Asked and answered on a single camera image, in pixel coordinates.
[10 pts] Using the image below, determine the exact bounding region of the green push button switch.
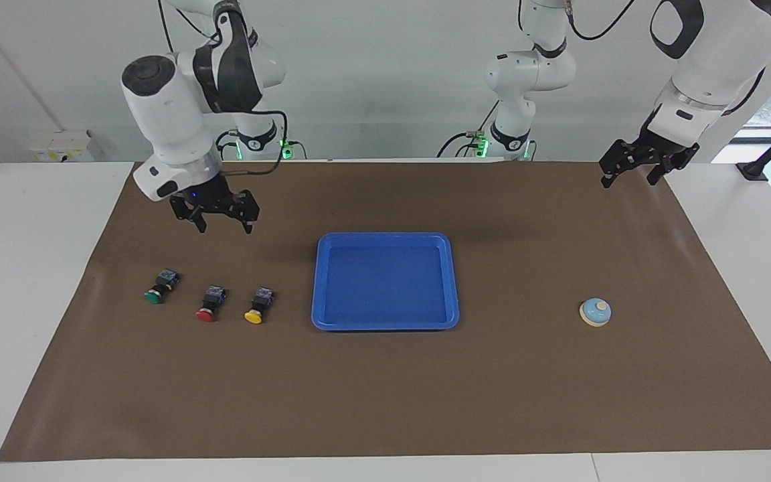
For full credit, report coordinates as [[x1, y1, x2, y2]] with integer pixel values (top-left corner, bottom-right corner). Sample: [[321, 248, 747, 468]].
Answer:
[[143, 268, 181, 305]]

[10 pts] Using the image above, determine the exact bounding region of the red push button switch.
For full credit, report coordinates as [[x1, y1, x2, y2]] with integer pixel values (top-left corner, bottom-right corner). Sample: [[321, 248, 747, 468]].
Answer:
[[195, 286, 228, 323]]

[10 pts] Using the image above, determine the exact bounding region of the yellow push button switch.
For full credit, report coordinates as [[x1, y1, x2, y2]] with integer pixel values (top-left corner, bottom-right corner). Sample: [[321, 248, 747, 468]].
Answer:
[[244, 287, 275, 325]]

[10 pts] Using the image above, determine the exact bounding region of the light blue service bell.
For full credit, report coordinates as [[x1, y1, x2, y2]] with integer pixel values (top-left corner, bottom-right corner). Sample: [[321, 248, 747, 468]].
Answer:
[[579, 297, 612, 328]]

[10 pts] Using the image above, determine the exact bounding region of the blue plastic tray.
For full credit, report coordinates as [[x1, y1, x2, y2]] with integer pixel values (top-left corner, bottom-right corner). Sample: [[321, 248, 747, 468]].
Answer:
[[311, 232, 460, 332]]

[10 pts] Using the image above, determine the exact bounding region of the brown table mat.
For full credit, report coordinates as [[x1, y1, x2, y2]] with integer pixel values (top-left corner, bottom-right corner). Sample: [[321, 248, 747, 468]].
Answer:
[[0, 161, 771, 463]]

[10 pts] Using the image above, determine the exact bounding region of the black right base cable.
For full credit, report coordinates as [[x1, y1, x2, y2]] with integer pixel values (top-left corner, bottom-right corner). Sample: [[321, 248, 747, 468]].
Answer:
[[211, 129, 239, 161]]

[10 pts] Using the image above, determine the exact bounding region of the black base cable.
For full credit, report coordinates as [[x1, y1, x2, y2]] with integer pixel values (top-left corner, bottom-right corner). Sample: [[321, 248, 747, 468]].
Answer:
[[211, 129, 239, 161], [437, 100, 500, 159]]

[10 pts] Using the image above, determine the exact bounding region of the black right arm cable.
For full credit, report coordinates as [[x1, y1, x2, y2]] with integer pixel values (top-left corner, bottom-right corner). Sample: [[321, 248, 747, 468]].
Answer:
[[157, 0, 289, 177]]

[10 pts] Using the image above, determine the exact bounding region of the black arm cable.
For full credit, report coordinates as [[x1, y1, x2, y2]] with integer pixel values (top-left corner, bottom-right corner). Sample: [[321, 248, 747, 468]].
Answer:
[[157, 0, 289, 177], [568, 0, 769, 116]]

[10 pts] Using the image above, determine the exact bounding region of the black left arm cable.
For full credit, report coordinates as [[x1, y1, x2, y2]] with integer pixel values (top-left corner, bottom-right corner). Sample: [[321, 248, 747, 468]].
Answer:
[[568, 0, 769, 116]]

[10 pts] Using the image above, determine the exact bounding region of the white wall socket box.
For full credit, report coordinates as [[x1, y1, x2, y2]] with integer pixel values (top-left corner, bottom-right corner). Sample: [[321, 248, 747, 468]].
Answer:
[[29, 130, 96, 163]]

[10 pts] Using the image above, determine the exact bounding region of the black left base cable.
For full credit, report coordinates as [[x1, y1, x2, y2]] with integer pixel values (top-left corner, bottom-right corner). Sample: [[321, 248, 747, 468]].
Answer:
[[437, 100, 500, 159]]

